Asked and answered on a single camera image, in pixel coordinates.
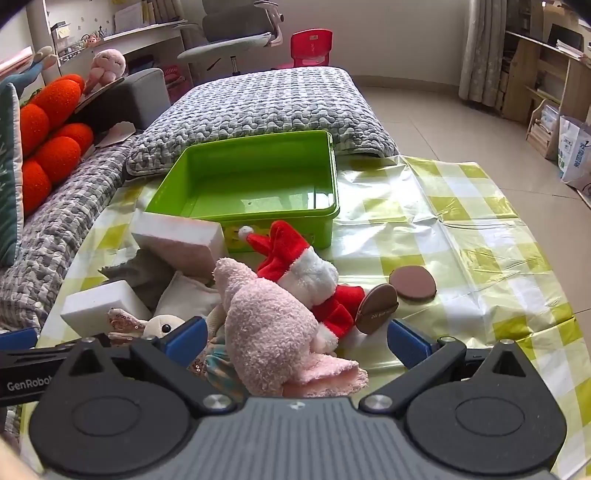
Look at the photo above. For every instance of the grey sofa armrest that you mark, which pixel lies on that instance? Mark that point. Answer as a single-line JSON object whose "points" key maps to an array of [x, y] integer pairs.
{"points": [[138, 99]]}

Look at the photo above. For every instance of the plain white sponge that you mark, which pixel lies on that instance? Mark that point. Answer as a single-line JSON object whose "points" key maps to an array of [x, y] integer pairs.
{"points": [[97, 307]]}

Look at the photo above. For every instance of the grey quilted mat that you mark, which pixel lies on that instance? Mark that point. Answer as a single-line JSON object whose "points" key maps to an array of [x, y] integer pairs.
{"points": [[268, 101]]}

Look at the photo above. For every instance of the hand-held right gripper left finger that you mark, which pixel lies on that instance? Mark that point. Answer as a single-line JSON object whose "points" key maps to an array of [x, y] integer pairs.
{"points": [[189, 339]]}

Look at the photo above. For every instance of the teal branch-print cushion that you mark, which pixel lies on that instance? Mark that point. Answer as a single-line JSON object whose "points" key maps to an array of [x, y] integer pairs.
{"points": [[8, 184]]}

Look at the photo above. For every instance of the red white santa plush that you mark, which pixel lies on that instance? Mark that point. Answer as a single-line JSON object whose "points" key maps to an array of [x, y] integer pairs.
{"points": [[314, 277]]}

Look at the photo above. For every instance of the orange carrot plush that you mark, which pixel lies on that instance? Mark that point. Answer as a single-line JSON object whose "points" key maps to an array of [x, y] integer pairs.
{"points": [[57, 157], [55, 94]]}

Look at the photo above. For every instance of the pink basket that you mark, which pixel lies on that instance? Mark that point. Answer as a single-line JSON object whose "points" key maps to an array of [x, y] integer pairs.
{"points": [[173, 76]]}

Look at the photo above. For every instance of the red plastic chair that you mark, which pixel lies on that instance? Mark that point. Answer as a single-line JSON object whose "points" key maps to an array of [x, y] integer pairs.
{"points": [[311, 46]]}

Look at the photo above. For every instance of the white paper bag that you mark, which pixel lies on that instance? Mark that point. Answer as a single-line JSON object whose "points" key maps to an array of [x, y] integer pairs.
{"points": [[572, 152]]}

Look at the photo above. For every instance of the beige patterned curtain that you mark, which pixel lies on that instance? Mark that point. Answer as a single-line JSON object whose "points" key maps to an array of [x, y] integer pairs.
{"points": [[485, 50]]}

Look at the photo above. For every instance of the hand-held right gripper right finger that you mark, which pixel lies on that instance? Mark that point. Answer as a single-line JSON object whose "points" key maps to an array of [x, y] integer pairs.
{"points": [[406, 341]]}

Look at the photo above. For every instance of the wooden shelf unit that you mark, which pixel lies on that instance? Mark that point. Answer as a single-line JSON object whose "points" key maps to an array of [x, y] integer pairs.
{"points": [[526, 87]]}

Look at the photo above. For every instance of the pink plush towel toy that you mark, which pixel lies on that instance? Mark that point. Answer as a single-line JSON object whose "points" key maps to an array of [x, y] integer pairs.
{"points": [[268, 323]]}

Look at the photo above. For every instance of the green plastic box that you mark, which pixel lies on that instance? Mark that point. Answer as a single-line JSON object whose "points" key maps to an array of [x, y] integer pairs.
{"points": [[258, 184]]}

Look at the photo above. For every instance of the row of books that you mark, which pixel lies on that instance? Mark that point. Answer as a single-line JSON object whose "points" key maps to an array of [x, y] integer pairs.
{"points": [[147, 14]]}

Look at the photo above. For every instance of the white scalloped paper card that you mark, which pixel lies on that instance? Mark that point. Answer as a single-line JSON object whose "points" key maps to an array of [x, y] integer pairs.
{"points": [[115, 134]]}

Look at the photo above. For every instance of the pink bunny plush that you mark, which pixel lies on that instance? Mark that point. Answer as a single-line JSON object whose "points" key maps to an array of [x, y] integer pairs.
{"points": [[108, 64]]}

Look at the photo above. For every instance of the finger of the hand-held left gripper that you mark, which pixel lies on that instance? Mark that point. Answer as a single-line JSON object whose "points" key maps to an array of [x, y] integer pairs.
{"points": [[16, 340]]}

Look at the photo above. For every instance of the brown round powder puff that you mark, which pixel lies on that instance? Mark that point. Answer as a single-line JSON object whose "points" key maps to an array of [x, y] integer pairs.
{"points": [[413, 284]]}

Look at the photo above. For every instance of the grey office chair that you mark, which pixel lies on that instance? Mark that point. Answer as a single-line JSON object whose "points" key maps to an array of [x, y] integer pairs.
{"points": [[231, 41]]}

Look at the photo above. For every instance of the pink box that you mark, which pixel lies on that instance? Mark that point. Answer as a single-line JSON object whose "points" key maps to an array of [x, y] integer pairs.
{"points": [[16, 57]]}

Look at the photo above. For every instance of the pink-tinted white sponge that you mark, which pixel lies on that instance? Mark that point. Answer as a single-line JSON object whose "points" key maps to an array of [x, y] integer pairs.
{"points": [[184, 240]]}

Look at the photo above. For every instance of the grey checked sofa cover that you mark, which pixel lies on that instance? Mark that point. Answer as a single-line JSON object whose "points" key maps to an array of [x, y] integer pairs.
{"points": [[60, 207]]}

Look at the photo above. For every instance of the white desk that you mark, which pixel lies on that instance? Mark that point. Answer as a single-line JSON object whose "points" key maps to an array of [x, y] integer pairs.
{"points": [[138, 39]]}

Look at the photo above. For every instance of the grey cloth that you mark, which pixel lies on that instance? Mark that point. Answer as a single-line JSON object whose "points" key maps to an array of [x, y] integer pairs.
{"points": [[143, 277]]}

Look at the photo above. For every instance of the cream rabbit doll with dress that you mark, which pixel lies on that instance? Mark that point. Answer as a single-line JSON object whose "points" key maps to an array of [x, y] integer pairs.
{"points": [[159, 325]]}

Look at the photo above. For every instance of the blue long-eared plush toy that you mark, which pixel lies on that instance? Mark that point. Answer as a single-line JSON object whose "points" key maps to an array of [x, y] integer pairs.
{"points": [[27, 74]]}

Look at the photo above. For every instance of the yellow checked plastic tablecloth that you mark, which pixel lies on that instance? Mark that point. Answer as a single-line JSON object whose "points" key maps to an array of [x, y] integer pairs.
{"points": [[461, 258]]}

